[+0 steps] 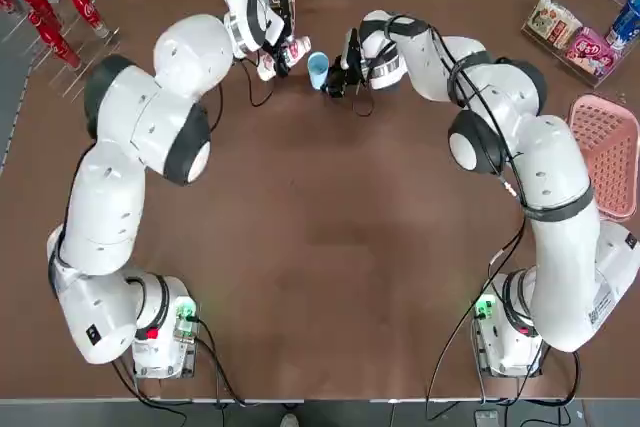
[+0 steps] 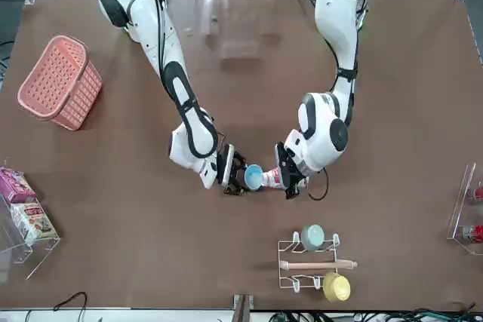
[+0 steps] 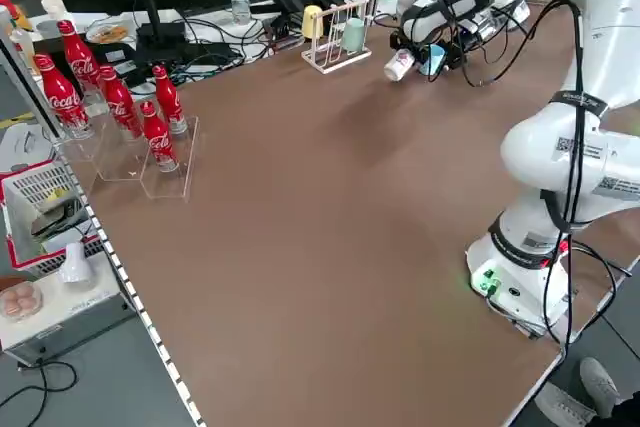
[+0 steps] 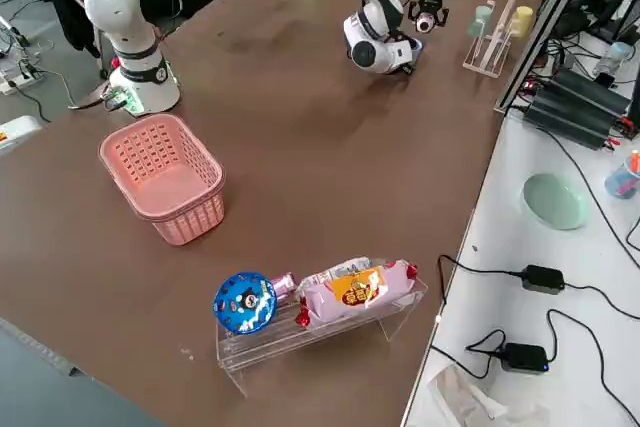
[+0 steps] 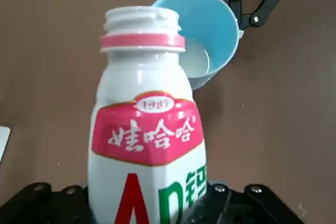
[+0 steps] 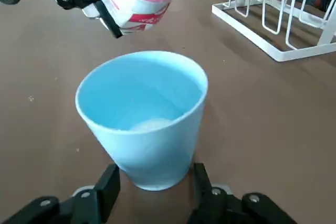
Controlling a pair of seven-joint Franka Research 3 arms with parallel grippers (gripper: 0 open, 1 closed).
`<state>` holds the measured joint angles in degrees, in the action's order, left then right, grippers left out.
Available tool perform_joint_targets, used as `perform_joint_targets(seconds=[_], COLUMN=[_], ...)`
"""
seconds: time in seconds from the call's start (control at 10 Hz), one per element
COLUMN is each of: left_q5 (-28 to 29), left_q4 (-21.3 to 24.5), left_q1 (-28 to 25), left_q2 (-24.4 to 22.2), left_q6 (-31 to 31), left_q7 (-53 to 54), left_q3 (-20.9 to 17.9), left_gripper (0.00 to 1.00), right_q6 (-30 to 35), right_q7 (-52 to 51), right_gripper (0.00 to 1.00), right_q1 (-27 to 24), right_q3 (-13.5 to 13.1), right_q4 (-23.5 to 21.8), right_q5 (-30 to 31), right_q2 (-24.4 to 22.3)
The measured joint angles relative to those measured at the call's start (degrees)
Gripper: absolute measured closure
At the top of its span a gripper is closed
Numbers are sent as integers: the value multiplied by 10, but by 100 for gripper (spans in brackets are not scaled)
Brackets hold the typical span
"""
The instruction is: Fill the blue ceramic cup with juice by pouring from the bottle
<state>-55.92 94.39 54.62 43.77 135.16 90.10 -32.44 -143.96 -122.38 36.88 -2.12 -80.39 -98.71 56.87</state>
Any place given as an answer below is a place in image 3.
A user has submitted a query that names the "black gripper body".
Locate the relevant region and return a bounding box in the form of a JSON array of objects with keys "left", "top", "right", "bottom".
[
  {"left": 439, "top": 21, "right": 482, "bottom": 73},
  {"left": 389, "top": 29, "right": 426, "bottom": 64}
]

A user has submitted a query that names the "blue ceramic cup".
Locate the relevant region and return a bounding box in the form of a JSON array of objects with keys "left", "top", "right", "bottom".
[{"left": 418, "top": 43, "right": 448, "bottom": 77}]

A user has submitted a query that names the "white juice bottle red label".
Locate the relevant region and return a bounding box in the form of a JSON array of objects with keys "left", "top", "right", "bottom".
[{"left": 383, "top": 47, "right": 418, "bottom": 83}]

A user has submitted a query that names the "green ceramic cup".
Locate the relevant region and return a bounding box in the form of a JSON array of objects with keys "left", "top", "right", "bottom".
[{"left": 341, "top": 17, "right": 370, "bottom": 54}]

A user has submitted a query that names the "yellow ceramic cup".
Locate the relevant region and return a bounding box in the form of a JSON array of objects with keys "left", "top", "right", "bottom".
[{"left": 301, "top": 4, "right": 325, "bottom": 41}]

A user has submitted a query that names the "clear plastic water bottle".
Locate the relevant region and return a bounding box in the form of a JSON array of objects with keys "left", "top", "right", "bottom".
[{"left": 229, "top": 0, "right": 252, "bottom": 27}]

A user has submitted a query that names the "clear acrylic bottle shelf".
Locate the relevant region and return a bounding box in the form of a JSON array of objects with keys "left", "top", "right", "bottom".
[{"left": 53, "top": 94, "right": 201, "bottom": 204}]

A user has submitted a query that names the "paper cup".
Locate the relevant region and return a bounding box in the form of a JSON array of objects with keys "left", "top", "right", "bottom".
[{"left": 39, "top": 0, "right": 65, "bottom": 22}]

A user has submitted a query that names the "plate of food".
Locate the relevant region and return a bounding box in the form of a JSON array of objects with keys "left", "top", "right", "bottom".
[{"left": 83, "top": 22, "right": 132, "bottom": 47}]

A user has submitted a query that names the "person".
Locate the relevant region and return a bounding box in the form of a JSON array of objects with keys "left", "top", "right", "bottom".
[{"left": 533, "top": 356, "right": 640, "bottom": 427}]

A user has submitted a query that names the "white cone-shaped object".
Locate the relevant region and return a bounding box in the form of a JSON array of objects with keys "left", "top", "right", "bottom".
[{"left": 56, "top": 240, "right": 97, "bottom": 287}]

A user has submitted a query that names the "red and white basket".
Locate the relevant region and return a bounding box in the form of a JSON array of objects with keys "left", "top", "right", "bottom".
[{"left": 0, "top": 156, "right": 110, "bottom": 281}]

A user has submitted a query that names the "grey metal box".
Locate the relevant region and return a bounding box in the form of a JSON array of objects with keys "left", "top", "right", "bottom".
[{"left": 0, "top": 266, "right": 139, "bottom": 366}]

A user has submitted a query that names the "clear egg container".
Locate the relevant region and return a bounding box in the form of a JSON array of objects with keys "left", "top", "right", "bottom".
[{"left": 0, "top": 280, "right": 45, "bottom": 324}]

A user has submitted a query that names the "white wire cup rack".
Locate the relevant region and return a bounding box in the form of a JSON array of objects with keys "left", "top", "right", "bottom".
[{"left": 300, "top": 0, "right": 374, "bottom": 76}]

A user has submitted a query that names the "aluminium frame rail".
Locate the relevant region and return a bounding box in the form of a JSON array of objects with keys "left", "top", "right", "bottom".
[{"left": 0, "top": 6, "right": 207, "bottom": 427}]

